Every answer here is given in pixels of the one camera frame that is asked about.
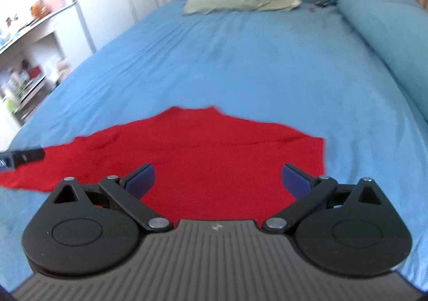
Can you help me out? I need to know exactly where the white shelf unit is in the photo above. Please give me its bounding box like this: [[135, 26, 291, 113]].
[[0, 0, 97, 128]]

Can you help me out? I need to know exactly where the red garment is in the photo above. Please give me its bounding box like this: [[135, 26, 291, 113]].
[[0, 105, 326, 221]]

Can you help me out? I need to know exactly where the blue bed sheet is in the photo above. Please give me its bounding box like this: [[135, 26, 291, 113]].
[[0, 0, 428, 291]]

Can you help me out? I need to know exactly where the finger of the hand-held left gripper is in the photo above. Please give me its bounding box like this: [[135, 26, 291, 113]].
[[0, 149, 45, 171]]

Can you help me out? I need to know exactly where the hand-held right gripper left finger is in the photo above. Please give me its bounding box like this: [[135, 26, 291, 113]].
[[49, 163, 174, 232]]

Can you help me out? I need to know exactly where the rolled blue blanket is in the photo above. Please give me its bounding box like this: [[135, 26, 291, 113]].
[[336, 0, 428, 114]]

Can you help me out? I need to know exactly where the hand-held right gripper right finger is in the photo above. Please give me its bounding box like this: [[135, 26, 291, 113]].
[[262, 163, 384, 231]]

